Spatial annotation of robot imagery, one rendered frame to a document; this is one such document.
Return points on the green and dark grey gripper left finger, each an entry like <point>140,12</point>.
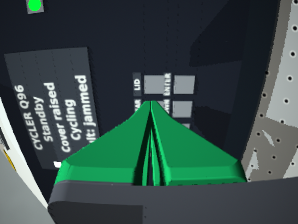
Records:
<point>117,156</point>

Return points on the white benchtop lab instrument with lid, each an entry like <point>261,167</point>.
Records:
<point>71,70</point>

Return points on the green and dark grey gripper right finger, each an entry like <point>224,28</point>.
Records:
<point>179,156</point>

